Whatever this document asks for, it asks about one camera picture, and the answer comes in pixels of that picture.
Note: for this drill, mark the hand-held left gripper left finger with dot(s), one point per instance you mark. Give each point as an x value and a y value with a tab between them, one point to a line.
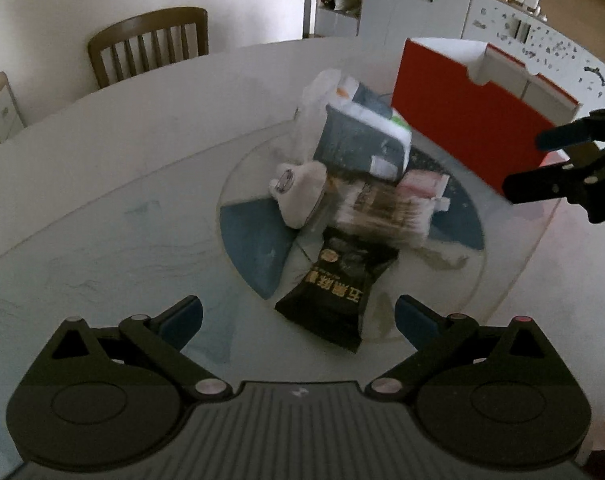
182	320

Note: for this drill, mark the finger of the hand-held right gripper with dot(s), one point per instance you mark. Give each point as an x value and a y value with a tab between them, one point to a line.
562	135
532	185

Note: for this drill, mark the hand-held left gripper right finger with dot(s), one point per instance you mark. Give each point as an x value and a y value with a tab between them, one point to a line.
415	322

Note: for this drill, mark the black snack packet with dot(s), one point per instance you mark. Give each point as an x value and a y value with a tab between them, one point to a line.
332	295

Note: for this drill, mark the red cardboard box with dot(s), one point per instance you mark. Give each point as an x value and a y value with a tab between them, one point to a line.
452	110

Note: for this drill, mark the pink packet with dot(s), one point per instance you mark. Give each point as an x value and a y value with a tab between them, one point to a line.
422	185

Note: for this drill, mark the clear snack packet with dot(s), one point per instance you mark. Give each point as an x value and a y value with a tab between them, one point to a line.
377	210

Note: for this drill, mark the white soft pouch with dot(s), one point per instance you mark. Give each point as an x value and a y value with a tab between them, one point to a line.
302	200

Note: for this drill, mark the blue and white tissue pack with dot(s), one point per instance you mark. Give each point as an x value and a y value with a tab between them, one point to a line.
352	140

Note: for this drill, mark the white plastic bag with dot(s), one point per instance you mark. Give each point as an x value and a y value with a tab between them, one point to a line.
312	110

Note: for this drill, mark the dark speckled placemat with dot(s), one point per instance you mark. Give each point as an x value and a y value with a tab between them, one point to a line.
457	220
255	245

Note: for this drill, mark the white cabinet with magnets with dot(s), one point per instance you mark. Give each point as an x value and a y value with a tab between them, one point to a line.
547	45

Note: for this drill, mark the grey storage cabinet unit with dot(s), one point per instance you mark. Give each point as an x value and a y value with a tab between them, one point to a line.
412	5

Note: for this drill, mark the wooden top sideboard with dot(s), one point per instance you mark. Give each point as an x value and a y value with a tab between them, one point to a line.
2	115

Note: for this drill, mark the wooden slatted chair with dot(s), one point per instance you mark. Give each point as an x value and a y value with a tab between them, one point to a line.
147	20

